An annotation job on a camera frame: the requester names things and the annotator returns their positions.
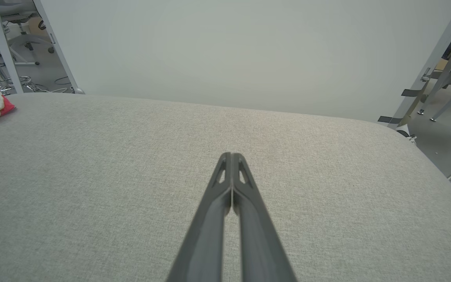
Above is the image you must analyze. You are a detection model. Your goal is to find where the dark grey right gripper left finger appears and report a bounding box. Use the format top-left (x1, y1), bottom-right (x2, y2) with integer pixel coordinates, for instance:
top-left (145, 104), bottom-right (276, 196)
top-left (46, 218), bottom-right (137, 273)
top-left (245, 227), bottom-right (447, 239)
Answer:
top-left (167, 152), bottom-right (233, 282)

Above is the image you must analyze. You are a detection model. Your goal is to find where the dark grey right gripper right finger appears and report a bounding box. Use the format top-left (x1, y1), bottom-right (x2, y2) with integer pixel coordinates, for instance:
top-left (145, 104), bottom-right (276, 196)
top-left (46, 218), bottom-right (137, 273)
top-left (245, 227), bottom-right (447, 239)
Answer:
top-left (233, 153), bottom-right (298, 282)

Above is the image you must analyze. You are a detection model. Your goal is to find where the light grey fabric sofa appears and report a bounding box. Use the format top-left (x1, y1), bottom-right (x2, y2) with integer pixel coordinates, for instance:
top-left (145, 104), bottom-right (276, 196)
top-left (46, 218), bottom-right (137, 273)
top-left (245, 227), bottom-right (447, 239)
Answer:
top-left (0, 93), bottom-right (451, 282)

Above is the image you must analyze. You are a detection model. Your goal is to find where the white caster foot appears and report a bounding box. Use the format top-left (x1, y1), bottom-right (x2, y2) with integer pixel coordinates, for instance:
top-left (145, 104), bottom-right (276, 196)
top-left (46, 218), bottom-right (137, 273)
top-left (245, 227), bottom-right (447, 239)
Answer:
top-left (395, 124), bottom-right (418, 145)

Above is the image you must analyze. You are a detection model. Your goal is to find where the white partition board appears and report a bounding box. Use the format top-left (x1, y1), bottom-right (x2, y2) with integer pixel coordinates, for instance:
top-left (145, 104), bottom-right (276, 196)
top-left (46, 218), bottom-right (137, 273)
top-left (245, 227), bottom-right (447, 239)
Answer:
top-left (34, 0), bottom-right (451, 123)

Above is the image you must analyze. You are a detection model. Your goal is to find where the chrome stool base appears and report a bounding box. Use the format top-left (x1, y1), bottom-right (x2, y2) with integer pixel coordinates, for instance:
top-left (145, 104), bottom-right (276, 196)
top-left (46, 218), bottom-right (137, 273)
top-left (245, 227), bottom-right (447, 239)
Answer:
top-left (0, 23), bottom-right (38, 95)

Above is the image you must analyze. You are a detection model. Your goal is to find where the white office chair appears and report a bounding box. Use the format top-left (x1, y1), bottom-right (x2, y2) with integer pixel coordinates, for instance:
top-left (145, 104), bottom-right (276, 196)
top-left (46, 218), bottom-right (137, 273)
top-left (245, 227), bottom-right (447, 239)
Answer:
top-left (0, 0), bottom-right (56, 66)

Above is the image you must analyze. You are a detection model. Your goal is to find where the grey frame post black tape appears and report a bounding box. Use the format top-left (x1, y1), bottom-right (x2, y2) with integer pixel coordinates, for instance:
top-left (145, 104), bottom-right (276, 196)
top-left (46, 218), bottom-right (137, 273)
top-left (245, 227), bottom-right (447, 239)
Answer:
top-left (378, 0), bottom-right (451, 130)

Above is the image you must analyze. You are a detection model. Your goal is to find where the white metal frame post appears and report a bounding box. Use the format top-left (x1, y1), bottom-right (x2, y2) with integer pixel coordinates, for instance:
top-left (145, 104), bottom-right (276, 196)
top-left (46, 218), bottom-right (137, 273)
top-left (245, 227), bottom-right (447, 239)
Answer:
top-left (0, 0), bottom-right (23, 94)

